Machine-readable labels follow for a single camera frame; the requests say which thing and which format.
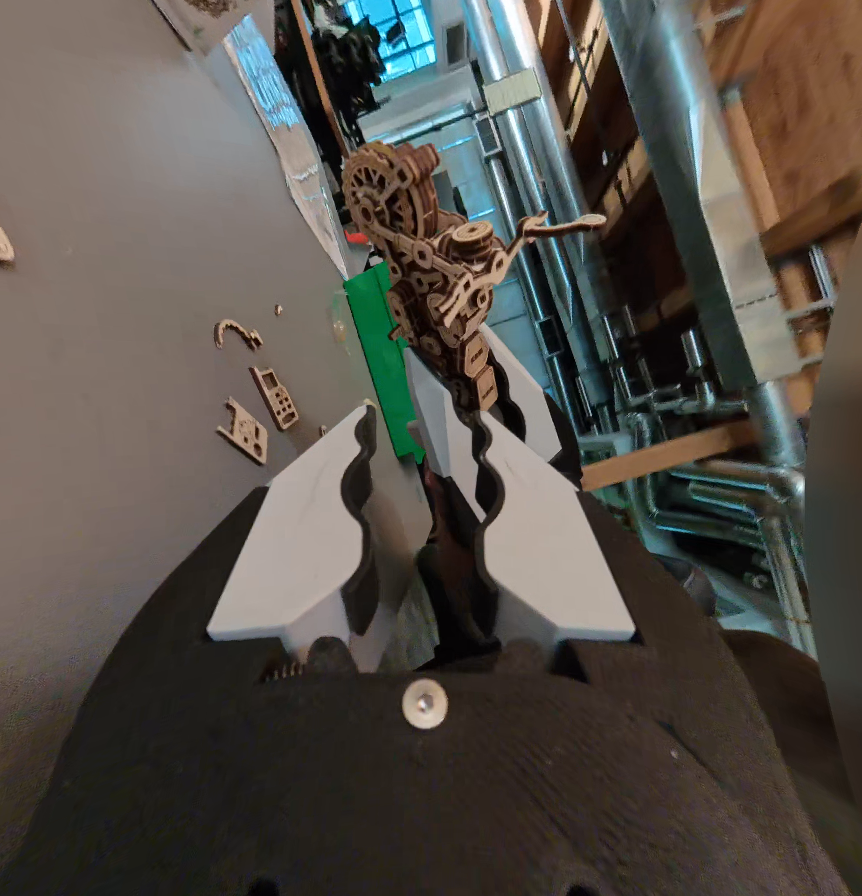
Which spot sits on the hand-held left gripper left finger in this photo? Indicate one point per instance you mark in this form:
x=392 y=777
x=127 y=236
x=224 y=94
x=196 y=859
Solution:
x=291 y=560

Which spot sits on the green plastic bin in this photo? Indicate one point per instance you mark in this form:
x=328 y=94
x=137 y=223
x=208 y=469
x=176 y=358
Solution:
x=382 y=364

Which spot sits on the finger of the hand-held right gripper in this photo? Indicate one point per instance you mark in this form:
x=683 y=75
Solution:
x=532 y=413
x=434 y=420

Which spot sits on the curved toothed wooden piece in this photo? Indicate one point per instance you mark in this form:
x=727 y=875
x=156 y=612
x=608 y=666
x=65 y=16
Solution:
x=224 y=325

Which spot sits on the wooden motorcycle model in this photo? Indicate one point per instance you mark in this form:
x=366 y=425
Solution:
x=410 y=231

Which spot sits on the clear plastic bag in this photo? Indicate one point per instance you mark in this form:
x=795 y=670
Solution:
x=338 y=322

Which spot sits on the paper instruction booklet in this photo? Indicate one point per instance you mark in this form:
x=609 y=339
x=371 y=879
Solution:
x=277 y=105

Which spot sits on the group of metal pipes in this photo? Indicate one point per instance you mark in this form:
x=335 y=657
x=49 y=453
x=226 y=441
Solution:
x=515 y=140

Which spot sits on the grey desk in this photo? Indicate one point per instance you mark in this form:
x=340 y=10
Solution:
x=123 y=175

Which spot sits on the small square wooden piece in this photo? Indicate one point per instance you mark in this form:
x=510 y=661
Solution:
x=245 y=434

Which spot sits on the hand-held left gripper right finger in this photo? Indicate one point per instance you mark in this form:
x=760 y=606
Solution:
x=550 y=560

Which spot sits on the wooden beam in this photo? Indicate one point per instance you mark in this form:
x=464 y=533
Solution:
x=669 y=448

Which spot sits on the silver ventilation duct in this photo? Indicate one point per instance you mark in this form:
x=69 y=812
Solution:
x=683 y=175

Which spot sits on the slotted wooden piece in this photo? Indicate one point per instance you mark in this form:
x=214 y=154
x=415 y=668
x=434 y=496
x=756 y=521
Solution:
x=277 y=399

